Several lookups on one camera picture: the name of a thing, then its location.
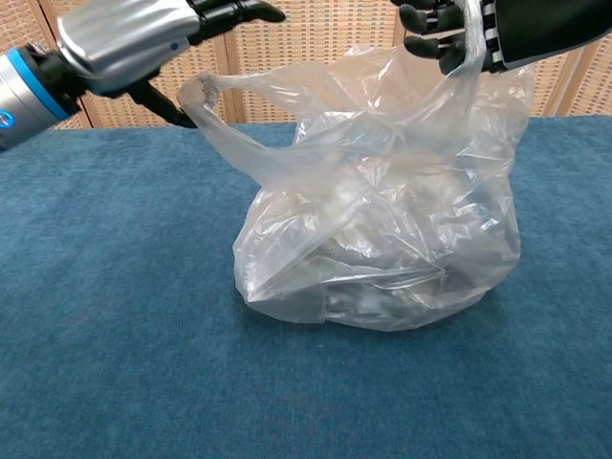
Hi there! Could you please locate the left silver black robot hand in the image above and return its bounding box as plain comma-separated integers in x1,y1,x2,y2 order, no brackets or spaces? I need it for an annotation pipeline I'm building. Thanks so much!
55,0,288,130

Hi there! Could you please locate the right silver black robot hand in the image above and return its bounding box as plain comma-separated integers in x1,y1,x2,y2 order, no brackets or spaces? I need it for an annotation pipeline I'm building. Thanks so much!
391,0,612,77

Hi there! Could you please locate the woven bamboo folding screen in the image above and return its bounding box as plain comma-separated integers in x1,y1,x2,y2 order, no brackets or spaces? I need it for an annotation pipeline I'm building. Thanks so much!
0,0,612,131

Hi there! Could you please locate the clear plastic bag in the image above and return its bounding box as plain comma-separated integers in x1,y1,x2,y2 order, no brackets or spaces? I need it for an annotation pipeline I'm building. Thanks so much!
176,0,536,333

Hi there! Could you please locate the blue table cloth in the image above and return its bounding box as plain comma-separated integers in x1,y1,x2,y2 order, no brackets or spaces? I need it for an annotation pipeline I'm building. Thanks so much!
0,116,612,459

